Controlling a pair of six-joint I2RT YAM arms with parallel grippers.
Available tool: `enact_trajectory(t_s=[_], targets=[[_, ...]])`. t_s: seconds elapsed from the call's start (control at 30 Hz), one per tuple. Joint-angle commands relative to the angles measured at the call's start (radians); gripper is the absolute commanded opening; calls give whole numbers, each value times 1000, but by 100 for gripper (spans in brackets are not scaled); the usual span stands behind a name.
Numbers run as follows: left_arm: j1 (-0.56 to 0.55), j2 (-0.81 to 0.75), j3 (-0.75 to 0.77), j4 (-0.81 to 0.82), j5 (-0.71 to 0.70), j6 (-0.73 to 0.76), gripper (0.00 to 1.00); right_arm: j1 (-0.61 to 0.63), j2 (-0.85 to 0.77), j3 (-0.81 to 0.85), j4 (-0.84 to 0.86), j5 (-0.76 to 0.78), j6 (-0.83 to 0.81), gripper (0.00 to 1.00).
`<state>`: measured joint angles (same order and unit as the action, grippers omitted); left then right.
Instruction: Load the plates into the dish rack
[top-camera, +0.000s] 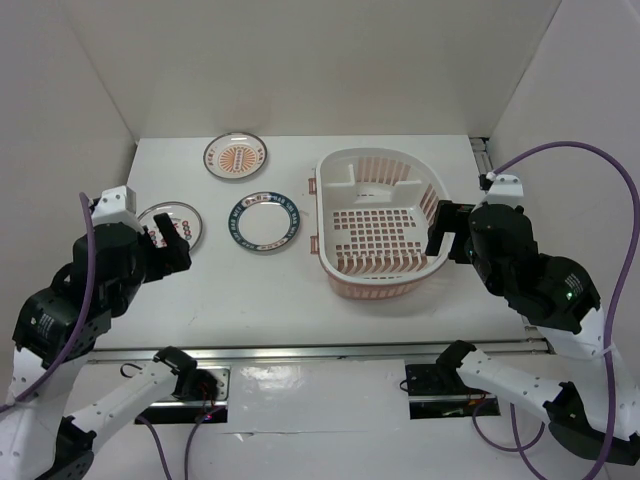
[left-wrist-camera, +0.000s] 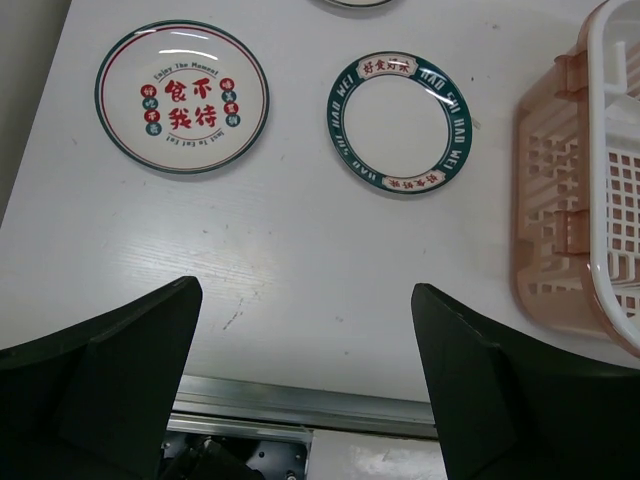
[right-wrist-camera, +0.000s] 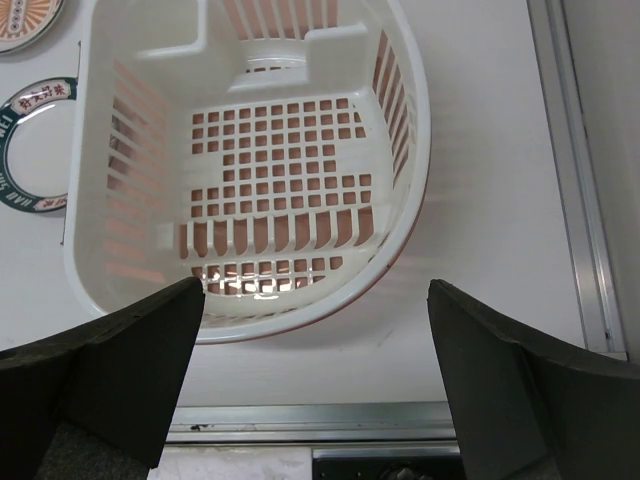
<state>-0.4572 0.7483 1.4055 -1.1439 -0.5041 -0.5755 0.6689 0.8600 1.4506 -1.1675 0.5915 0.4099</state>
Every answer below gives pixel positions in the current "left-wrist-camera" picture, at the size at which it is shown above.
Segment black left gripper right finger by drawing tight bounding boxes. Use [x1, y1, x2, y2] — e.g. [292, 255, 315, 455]
[411, 284, 639, 479]

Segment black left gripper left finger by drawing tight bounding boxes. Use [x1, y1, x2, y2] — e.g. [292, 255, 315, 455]
[1, 276, 202, 479]

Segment white plate red Chinese characters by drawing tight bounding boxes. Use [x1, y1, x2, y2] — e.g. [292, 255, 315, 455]
[94, 20, 271, 175]

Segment white plate orange sunburst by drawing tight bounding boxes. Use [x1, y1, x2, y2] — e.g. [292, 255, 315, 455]
[324, 0, 394, 9]

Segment white dish rack basket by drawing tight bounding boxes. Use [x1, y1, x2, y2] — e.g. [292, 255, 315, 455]
[586, 1, 639, 341]

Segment aluminium table edge rail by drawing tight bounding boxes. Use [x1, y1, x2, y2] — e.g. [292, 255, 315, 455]
[173, 375, 438, 439]

